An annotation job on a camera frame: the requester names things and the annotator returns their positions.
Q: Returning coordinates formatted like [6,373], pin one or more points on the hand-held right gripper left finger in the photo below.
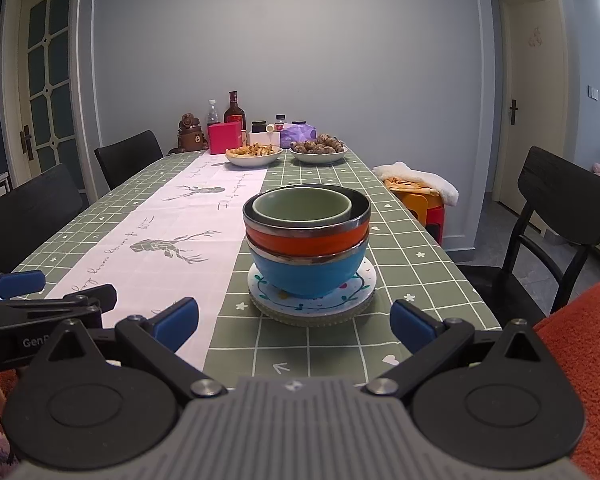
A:
[175,321]

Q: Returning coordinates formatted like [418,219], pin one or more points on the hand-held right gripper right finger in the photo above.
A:
[411,327]

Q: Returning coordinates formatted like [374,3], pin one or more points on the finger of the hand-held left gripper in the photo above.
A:
[20,283]
[87,299]

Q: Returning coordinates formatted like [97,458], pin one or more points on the white fruit-painted plate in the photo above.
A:
[357,287]

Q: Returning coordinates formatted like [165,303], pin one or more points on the blue steel bowl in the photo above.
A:
[305,275]

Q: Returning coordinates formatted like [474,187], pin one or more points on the orange steel bowl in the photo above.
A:
[305,242]

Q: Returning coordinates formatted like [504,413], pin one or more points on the green ceramic bowl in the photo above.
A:
[300,207]

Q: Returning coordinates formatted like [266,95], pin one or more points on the green checked tablecloth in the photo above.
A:
[420,270]

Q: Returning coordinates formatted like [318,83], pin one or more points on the black chair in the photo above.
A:
[30,215]
[130,155]
[565,200]

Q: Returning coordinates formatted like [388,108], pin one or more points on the red plastic stool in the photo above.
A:
[434,222]

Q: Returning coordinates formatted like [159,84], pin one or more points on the yellow patterned cloth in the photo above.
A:
[410,186]

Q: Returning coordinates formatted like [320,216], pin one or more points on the white fluffy cloth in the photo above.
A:
[430,177]

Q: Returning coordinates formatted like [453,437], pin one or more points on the orange fleece cloth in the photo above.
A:
[590,360]

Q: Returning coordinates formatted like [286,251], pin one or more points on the brown bear bottle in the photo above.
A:
[189,135]

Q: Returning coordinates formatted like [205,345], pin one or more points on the pile of fried strips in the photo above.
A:
[252,150]

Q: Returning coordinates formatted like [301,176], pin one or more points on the pink box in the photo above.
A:
[225,139]

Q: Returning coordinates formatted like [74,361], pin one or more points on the white storage box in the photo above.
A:
[262,138]

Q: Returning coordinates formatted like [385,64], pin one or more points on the pile of taro roots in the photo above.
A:
[317,145]

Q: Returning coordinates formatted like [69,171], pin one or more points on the clear water bottle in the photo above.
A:
[213,115]

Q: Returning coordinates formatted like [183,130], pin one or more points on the glass-paned door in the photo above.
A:
[52,75]

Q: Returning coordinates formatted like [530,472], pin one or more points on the dark liquor bottle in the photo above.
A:
[234,109]

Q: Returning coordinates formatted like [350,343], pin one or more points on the purple tissue pack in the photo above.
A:
[297,136]

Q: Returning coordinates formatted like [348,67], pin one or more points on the small black-capped bottle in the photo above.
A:
[280,121]

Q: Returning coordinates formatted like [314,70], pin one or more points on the cream door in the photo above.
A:
[532,100]

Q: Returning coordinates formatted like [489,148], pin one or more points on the white light switch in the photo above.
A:
[593,93]

